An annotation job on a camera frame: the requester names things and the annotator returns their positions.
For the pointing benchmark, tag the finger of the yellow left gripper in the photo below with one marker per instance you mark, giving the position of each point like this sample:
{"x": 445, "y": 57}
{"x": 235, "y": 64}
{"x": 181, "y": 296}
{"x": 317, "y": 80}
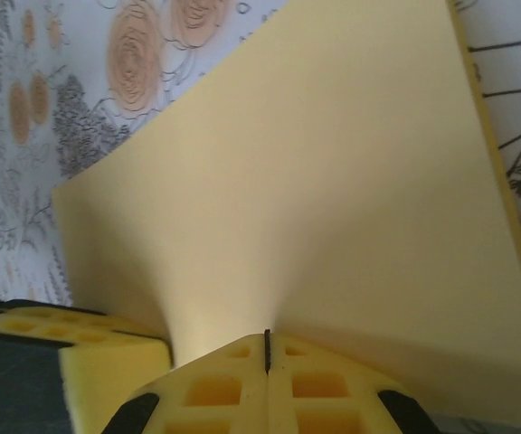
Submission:
{"x": 107, "y": 375}

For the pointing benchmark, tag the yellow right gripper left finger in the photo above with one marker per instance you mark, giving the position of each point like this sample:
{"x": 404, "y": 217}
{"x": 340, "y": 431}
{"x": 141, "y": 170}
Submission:
{"x": 251, "y": 407}

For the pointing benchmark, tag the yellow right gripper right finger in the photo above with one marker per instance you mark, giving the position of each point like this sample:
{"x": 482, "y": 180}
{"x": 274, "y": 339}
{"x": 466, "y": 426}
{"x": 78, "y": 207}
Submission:
{"x": 283, "y": 407}

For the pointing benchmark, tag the yellow cloth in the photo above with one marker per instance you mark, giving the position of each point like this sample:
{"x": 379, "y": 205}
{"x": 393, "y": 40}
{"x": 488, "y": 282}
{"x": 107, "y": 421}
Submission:
{"x": 310, "y": 181}

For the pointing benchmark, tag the floral patterned table mat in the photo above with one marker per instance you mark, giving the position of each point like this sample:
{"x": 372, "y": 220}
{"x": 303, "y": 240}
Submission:
{"x": 16, "y": 68}

